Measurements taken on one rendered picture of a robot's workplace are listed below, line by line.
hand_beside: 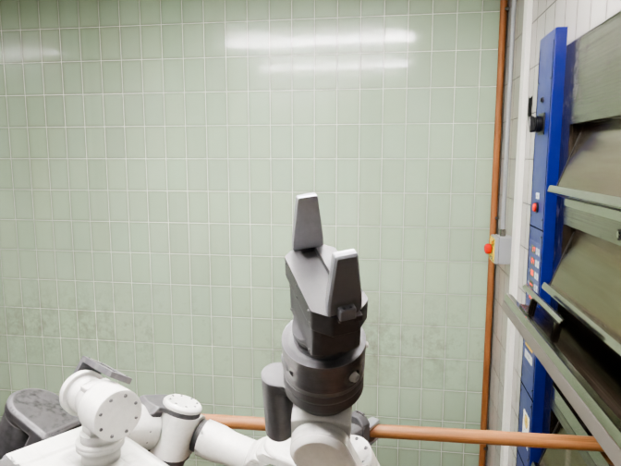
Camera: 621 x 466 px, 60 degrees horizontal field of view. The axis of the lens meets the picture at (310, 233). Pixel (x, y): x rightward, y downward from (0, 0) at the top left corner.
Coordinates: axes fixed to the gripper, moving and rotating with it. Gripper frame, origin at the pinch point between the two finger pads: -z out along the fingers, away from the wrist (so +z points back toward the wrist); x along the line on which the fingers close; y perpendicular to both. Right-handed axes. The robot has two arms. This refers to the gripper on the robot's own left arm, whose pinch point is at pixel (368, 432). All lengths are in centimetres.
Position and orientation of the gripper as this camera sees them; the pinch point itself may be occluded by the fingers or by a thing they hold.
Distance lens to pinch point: 130.0
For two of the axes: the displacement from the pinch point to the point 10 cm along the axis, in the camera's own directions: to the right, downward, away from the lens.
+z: -6.8, 1.0, -7.3
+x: 0.1, 9.9, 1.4
